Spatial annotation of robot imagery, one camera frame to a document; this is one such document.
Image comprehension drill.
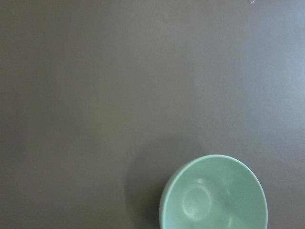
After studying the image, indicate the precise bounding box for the green ceramic bowl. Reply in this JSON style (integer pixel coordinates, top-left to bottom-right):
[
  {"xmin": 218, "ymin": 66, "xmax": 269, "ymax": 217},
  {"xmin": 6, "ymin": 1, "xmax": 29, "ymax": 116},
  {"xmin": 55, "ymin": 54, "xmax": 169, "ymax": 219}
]
[{"xmin": 159, "ymin": 155, "xmax": 268, "ymax": 229}]

